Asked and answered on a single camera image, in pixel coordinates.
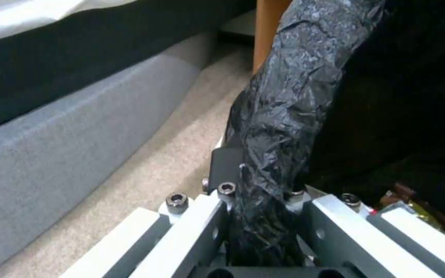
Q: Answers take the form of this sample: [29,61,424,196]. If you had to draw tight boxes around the white bed sheet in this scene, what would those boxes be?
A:
[0,0,140,47]

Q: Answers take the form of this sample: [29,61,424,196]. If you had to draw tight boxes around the trash bin with black bag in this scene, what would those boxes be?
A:
[222,0,445,267]

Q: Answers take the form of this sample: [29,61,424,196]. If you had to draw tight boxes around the grey upholstered bed frame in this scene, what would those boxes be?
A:
[0,27,223,278]

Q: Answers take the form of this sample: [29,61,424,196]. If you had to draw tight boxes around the orange wooden furniture panel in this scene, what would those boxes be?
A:
[252,0,297,73]

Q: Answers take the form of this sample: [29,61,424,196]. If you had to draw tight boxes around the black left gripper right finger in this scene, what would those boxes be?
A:
[287,188,445,278]

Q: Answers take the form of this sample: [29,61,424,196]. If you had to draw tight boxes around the dark mattress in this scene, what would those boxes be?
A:
[0,0,260,137]

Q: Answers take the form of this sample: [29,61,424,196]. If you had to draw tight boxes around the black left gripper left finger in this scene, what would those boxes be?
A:
[62,138,246,278]

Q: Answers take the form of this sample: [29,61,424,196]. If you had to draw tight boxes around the brown and gold snack wrapper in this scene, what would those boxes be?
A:
[375,181,445,241]

